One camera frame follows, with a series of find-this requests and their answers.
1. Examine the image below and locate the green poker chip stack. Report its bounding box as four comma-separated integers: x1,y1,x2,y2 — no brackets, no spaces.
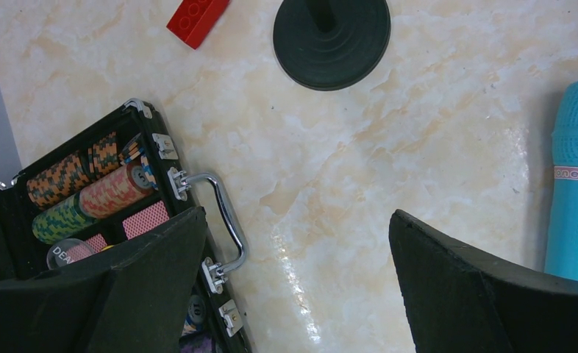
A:
32,193,98,245

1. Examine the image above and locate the open black carrying case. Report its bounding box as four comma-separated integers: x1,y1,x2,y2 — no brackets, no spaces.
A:
0,99,251,352

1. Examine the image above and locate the blue microphone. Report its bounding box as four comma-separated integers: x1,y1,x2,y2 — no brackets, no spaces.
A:
544,82,578,281

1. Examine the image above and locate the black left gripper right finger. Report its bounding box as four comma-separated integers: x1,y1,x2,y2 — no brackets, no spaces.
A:
389,210,578,352

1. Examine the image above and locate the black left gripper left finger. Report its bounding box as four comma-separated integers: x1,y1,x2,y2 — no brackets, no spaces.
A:
0,207,207,352

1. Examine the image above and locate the white round token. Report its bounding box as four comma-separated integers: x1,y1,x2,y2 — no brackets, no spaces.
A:
46,238,96,270

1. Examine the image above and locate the orange poker chip stack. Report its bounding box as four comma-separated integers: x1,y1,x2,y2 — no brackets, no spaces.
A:
26,132,120,210

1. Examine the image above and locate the pink poker chip stack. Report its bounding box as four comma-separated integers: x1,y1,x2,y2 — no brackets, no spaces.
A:
79,161,154,219

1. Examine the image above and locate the pink playing card deck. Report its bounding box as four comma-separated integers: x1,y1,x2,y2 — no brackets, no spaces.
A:
122,202,170,240

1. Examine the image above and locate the red toy brick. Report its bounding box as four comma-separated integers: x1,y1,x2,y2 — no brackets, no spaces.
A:
166,0,230,50

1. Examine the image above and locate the black round base clamp stand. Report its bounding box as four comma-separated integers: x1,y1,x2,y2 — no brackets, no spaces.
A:
273,0,392,91

